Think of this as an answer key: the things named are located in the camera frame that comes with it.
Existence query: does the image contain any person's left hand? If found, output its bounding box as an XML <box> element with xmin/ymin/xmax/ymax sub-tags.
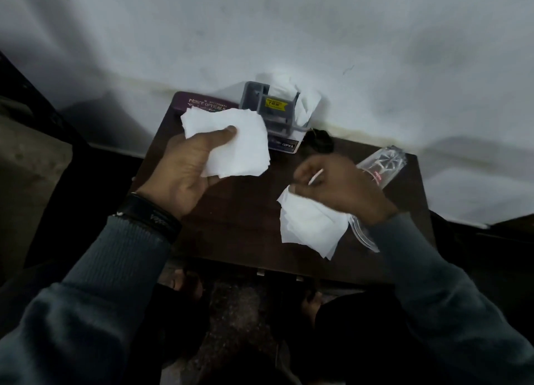
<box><xmin>135</xmin><ymin>126</ymin><xmax>238</xmax><ymax>221</ymax></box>

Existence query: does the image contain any person's right hand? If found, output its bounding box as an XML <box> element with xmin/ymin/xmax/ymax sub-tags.
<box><xmin>288</xmin><ymin>154</ymin><xmax>401</xmax><ymax>227</ymax></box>

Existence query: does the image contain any clear glass ashtray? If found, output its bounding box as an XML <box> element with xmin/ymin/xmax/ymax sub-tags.
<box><xmin>348</xmin><ymin>214</ymin><xmax>380</xmax><ymax>254</ymax></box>

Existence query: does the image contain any pile of white tissue papers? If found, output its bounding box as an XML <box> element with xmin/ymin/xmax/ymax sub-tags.
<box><xmin>277</xmin><ymin>168</ymin><xmax>350</xmax><ymax>261</ymax></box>

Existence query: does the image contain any clear drinking glass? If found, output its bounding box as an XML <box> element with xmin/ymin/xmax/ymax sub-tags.
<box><xmin>355</xmin><ymin>145</ymin><xmax>408</xmax><ymax>189</ymax></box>

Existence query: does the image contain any black cable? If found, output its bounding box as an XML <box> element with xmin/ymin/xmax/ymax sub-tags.
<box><xmin>306</xmin><ymin>128</ymin><xmax>334</xmax><ymax>155</ymax></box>

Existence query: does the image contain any white tissue sheet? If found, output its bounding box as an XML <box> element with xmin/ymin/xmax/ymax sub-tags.
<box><xmin>180</xmin><ymin>107</ymin><xmax>271</xmax><ymax>179</ymax></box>

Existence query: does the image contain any maroon spectacle case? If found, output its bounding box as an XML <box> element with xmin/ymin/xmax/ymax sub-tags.
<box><xmin>171</xmin><ymin>91</ymin><xmax>239</xmax><ymax>114</ymax></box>

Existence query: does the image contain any white tissue wad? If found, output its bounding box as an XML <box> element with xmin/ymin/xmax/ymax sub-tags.
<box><xmin>266</xmin><ymin>73</ymin><xmax>323</xmax><ymax>127</ymax></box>

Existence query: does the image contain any person's left forearm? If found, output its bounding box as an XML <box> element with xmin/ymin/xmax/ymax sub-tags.
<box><xmin>0</xmin><ymin>215</ymin><xmax>176</xmax><ymax>385</ymax></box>

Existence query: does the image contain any person's right forearm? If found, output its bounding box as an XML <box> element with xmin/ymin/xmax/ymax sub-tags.
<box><xmin>367</xmin><ymin>212</ymin><xmax>534</xmax><ymax>385</ymax></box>

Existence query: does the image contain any black wristwatch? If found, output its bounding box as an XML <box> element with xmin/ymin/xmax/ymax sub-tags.
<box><xmin>116</xmin><ymin>192</ymin><xmax>183</xmax><ymax>244</ymax></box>

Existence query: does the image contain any grey plastic organizer box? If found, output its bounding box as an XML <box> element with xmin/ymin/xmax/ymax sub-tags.
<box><xmin>238</xmin><ymin>81</ymin><xmax>312</xmax><ymax>155</ymax></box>

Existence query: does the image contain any khaki blanket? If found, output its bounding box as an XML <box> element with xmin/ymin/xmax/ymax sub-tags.
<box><xmin>0</xmin><ymin>115</ymin><xmax>74</xmax><ymax>281</ymax></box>

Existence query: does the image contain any dark wooden cabinet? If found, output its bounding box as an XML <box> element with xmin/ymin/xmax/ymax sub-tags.
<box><xmin>488</xmin><ymin>213</ymin><xmax>534</xmax><ymax>237</ymax></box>

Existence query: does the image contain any black bed frame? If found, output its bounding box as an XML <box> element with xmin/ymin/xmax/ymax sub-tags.
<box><xmin>0</xmin><ymin>50</ymin><xmax>91</xmax><ymax>147</ymax></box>

